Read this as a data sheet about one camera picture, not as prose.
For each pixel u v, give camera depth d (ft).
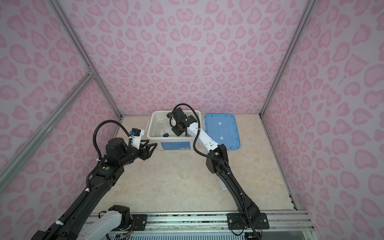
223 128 3.68
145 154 2.23
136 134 2.10
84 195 1.51
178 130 2.92
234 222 2.39
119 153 1.90
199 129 2.31
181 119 2.51
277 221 2.44
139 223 2.39
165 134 3.50
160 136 3.50
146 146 2.23
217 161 2.14
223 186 2.72
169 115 2.94
